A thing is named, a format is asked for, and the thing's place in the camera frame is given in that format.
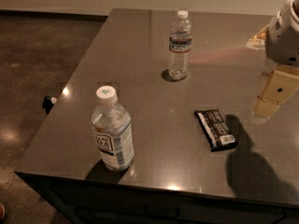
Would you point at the clear water bottle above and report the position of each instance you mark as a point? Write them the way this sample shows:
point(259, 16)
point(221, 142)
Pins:
point(180, 44)

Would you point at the black object beside table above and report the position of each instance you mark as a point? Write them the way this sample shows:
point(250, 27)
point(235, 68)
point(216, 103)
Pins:
point(48, 103)

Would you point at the snack jar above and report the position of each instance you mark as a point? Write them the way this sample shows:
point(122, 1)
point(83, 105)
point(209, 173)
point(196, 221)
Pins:
point(257, 42)

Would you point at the black snack bar wrapper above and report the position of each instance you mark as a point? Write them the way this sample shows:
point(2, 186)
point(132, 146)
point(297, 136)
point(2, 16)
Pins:
point(215, 129)

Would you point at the blue label plastic bottle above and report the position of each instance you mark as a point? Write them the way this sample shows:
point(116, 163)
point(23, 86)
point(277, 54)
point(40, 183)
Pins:
point(112, 131)

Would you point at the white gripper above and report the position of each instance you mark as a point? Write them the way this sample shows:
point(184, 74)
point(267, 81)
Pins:
point(282, 42)

